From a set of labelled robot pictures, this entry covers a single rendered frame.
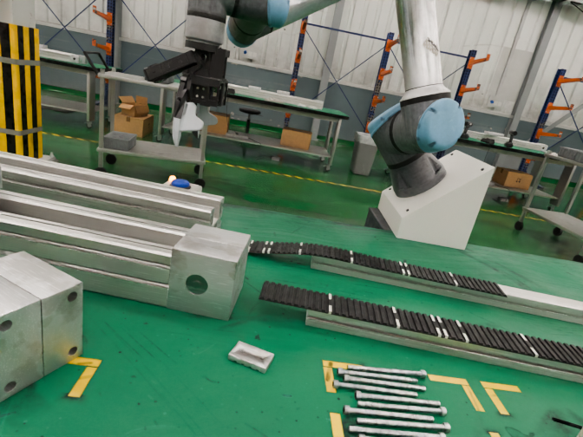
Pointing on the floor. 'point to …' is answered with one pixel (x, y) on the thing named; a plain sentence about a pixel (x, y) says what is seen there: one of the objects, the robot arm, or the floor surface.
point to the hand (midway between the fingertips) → (184, 140)
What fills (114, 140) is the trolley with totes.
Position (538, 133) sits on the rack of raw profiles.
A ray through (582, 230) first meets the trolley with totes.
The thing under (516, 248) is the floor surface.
